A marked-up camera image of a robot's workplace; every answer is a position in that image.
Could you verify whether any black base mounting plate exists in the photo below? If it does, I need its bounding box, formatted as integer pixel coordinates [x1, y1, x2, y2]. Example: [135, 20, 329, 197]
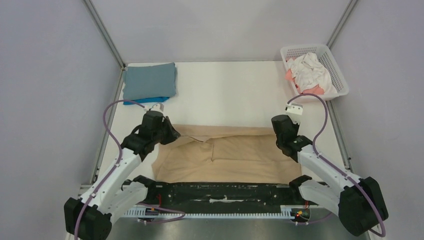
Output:
[144, 182, 305, 214]

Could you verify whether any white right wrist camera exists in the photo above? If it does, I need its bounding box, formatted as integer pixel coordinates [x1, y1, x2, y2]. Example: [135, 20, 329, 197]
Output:
[285, 103, 303, 125]

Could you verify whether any white plastic laundry basket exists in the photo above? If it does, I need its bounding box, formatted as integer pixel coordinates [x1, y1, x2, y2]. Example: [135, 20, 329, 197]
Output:
[280, 44, 350, 101]

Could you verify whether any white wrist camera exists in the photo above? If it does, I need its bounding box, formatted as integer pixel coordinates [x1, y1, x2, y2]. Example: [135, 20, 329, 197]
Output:
[149, 102, 165, 113]
[285, 103, 303, 125]

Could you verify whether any folded bright blue t shirt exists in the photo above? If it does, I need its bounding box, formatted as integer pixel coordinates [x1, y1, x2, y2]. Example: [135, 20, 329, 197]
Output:
[123, 96, 170, 105]

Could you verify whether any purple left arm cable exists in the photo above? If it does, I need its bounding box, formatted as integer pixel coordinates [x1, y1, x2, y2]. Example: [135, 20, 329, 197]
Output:
[73, 99, 186, 240]

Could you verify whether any white t shirt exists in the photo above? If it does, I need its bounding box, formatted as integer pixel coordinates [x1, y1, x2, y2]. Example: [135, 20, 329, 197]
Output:
[285, 52, 337, 95]

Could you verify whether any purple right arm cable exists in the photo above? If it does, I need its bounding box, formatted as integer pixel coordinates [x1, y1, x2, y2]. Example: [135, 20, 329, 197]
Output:
[287, 93, 387, 238]

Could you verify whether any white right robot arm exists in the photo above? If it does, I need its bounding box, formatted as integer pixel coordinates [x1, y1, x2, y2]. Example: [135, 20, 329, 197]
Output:
[271, 114, 389, 236]

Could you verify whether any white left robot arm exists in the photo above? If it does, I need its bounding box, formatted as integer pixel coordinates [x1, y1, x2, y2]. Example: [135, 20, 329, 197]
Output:
[64, 110, 180, 240]

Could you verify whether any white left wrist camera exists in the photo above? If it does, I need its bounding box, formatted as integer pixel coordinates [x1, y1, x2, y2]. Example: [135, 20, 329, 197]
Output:
[149, 102, 165, 113]

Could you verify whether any folded grey-blue t shirt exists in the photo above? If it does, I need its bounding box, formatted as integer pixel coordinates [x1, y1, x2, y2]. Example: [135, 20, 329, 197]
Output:
[122, 62, 177, 100]

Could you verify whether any pink t shirt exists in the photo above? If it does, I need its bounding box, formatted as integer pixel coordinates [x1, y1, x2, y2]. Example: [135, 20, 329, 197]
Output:
[285, 57, 325, 95]

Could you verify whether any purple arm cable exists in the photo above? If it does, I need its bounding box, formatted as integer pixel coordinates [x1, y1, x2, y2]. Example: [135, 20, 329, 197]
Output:
[73, 99, 186, 240]
[287, 93, 387, 238]

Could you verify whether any white slotted cable duct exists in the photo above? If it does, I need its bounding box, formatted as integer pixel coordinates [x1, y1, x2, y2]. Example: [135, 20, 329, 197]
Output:
[122, 205, 308, 221]

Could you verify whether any beige t shirt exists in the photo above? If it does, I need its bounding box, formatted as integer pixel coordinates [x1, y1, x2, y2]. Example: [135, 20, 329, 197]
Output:
[152, 124, 302, 184]

